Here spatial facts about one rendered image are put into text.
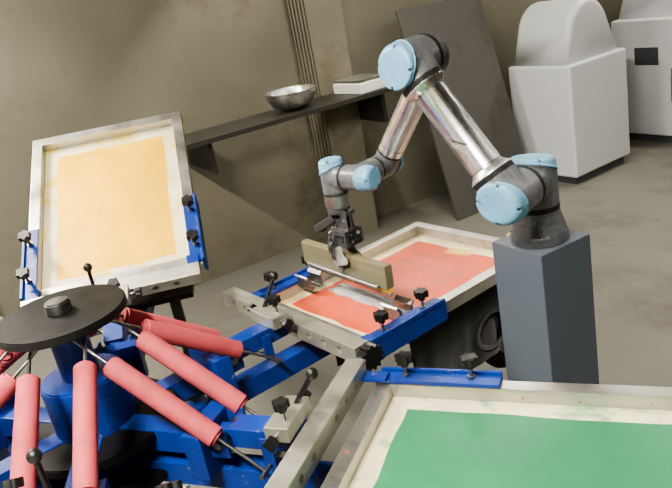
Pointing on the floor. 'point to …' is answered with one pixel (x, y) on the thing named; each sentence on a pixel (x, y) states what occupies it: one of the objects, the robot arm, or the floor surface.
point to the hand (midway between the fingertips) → (345, 266)
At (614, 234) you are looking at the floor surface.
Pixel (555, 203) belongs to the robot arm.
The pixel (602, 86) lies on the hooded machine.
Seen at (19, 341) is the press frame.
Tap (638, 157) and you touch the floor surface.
